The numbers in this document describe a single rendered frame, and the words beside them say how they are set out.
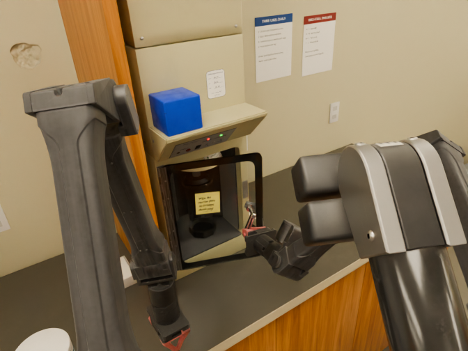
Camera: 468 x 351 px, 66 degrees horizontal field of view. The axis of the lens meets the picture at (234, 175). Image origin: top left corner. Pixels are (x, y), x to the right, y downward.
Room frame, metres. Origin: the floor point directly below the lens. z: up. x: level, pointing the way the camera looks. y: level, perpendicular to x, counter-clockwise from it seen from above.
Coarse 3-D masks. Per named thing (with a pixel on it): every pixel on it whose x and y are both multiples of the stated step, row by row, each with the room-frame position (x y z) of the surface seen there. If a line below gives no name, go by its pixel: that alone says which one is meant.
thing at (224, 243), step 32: (224, 160) 0.95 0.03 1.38; (256, 160) 0.97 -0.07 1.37; (192, 192) 0.94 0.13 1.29; (224, 192) 0.95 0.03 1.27; (256, 192) 0.97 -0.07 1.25; (192, 224) 0.93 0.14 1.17; (224, 224) 0.95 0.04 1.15; (256, 224) 0.97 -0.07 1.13; (192, 256) 0.93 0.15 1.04; (224, 256) 0.95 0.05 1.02
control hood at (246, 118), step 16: (208, 112) 1.02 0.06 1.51; (224, 112) 1.01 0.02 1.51; (240, 112) 1.00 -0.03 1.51; (256, 112) 0.99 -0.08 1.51; (208, 128) 0.90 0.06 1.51; (224, 128) 0.93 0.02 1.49; (240, 128) 0.99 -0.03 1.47; (160, 144) 0.87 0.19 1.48; (176, 144) 0.86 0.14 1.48; (160, 160) 0.90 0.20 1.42
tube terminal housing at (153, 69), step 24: (144, 48) 0.94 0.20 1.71; (168, 48) 0.97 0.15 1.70; (192, 48) 1.01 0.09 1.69; (216, 48) 1.05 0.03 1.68; (240, 48) 1.09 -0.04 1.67; (144, 72) 0.93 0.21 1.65; (168, 72) 0.97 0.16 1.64; (192, 72) 1.01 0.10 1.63; (240, 72) 1.09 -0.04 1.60; (144, 96) 0.93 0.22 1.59; (240, 96) 1.09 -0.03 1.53; (144, 120) 0.95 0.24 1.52; (144, 144) 0.98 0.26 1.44; (240, 144) 1.08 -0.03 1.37; (168, 240) 0.93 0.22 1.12
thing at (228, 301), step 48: (288, 192) 1.46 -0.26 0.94; (0, 288) 0.94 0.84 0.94; (48, 288) 0.93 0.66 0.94; (144, 288) 0.90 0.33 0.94; (192, 288) 0.89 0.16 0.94; (240, 288) 0.88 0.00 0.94; (288, 288) 0.86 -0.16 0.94; (0, 336) 0.74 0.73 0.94; (144, 336) 0.71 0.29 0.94; (192, 336) 0.70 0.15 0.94; (240, 336) 0.71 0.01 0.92
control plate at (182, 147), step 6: (222, 132) 0.94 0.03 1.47; (228, 132) 0.97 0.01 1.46; (204, 138) 0.92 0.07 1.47; (210, 138) 0.94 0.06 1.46; (216, 138) 0.96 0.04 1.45; (222, 138) 0.98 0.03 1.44; (180, 144) 0.87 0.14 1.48; (186, 144) 0.89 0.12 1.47; (192, 144) 0.91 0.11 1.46; (198, 144) 0.93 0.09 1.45; (204, 144) 0.95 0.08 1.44; (210, 144) 0.98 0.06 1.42; (174, 150) 0.89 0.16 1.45; (180, 150) 0.91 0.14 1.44; (192, 150) 0.95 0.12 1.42; (174, 156) 0.92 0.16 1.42
